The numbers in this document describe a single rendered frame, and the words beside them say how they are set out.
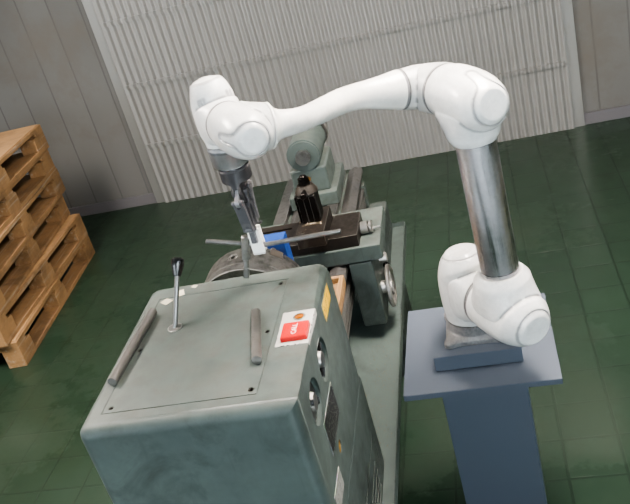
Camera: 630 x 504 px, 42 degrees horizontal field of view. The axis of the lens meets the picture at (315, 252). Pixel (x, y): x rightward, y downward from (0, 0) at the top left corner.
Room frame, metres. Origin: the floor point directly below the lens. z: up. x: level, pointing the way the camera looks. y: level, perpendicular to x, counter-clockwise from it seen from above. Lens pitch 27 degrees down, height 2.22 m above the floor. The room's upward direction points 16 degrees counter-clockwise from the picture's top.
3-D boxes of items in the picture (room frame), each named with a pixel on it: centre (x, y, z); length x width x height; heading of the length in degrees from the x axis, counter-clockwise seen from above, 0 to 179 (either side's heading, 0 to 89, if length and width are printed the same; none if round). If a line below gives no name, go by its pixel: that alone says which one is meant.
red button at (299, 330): (1.55, 0.09, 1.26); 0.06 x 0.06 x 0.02; 76
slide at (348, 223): (2.65, 0.03, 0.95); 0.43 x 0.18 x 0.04; 76
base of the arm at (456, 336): (2.05, -0.40, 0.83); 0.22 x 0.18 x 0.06; 165
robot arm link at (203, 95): (1.82, 0.12, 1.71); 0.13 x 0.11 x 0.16; 17
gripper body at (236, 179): (1.83, 0.13, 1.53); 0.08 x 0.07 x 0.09; 166
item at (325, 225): (2.60, -0.02, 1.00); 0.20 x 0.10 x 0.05; 166
